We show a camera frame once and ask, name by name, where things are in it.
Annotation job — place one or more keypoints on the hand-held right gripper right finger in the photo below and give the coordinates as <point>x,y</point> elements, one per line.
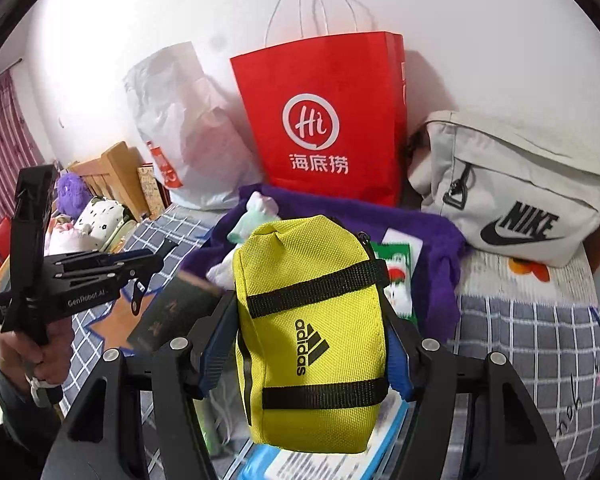
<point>399,367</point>

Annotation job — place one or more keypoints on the purple towel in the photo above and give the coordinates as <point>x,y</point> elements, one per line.
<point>430,240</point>

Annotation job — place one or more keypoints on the purple plush toy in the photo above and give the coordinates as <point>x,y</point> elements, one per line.
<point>72,192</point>

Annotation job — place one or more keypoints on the dark green book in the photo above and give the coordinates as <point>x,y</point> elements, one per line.
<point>175,315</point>

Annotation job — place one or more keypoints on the white plastic shopping bag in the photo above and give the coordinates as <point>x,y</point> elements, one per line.
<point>190,125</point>

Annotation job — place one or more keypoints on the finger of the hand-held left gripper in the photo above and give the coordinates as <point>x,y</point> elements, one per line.
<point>125,271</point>
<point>105,258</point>

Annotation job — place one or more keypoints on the white and green plush doll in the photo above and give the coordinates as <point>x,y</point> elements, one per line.
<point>252,215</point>

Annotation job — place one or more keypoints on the green and white packet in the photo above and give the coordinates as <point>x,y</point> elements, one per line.
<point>400,270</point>

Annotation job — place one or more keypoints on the pink plush toy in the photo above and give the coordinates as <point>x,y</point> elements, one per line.
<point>65,235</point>

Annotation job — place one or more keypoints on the white dotted pillow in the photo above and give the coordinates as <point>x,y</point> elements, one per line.
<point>100,220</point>

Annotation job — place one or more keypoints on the red paper bag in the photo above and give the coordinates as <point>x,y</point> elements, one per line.
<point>330,85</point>

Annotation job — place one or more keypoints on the wooden headboard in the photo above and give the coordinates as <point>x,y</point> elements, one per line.
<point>115,165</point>

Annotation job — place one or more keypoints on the person's left forearm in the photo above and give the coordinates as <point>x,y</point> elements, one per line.
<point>20,425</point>

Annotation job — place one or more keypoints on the person's left hand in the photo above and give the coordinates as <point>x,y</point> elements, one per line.
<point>20,355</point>

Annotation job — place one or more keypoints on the light grey sling bag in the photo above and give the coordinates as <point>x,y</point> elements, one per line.
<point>530,175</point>

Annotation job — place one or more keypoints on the plaid bed sheet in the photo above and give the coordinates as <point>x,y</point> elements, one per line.
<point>505,335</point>

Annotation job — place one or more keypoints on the red patterned curtain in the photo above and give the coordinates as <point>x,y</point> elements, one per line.
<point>10,135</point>

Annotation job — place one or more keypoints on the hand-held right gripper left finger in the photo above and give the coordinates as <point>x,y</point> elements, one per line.
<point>220,345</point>

